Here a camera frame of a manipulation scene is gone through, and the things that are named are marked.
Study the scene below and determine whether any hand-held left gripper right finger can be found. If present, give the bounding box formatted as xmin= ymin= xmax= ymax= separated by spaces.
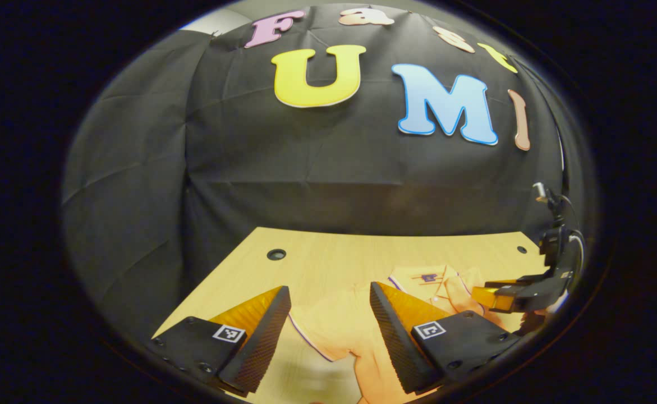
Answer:
xmin=369 ymin=281 xmax=522 ymax=395

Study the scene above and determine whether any orange T-shirt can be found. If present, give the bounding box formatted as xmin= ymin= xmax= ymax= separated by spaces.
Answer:
xmin=288 ymin=264 xmax=531 ymax=404

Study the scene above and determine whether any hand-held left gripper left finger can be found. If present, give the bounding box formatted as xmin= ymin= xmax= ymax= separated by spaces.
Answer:
xmin=150 ymin=285 xmax=292 ymax=396

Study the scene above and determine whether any black backdrop cloth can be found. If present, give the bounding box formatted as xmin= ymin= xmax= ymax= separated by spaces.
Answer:
xmin=62 ymin=3 xmax=575 ymax=337

